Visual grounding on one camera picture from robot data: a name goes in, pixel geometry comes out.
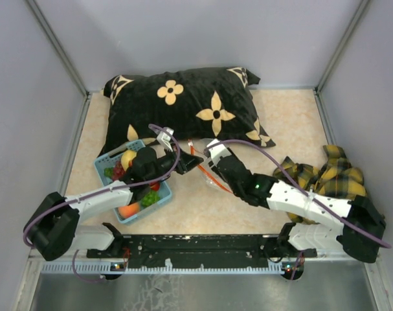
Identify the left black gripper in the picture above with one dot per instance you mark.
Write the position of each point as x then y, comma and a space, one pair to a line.
188, 162

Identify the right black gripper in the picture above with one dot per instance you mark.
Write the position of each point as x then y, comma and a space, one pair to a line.
215, 166

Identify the clear zip top bag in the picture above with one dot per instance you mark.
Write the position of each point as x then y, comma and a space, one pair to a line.
207, 174

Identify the black flower pattern pillow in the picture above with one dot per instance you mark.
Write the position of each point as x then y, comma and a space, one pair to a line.
204, 103

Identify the orange peach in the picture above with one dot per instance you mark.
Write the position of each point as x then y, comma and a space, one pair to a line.
129, 210

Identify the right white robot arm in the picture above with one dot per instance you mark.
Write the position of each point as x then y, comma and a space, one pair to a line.
353, 225

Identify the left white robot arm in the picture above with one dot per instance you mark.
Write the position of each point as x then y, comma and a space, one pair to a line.
57, 225

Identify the red strawberry bunch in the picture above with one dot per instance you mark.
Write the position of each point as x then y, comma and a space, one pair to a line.
155, 186

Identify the green grape bunch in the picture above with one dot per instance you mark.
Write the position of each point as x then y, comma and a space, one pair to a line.
151, 198

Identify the purple grape bunch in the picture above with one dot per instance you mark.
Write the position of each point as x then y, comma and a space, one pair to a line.
118, 171

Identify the light blue plastic basket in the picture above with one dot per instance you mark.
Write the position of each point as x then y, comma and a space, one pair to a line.
108, 166

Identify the yellow black plaid cloth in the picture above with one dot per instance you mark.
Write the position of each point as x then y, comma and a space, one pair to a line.
337, 178

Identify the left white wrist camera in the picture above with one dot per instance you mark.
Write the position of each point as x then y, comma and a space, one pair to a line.
164, 137

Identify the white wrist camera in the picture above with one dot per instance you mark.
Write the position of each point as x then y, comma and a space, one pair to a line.
164, 137
216, 151

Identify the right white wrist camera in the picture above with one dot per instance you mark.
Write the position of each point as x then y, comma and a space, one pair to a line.
216, 151

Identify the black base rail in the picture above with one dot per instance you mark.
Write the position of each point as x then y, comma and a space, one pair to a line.
201, 255

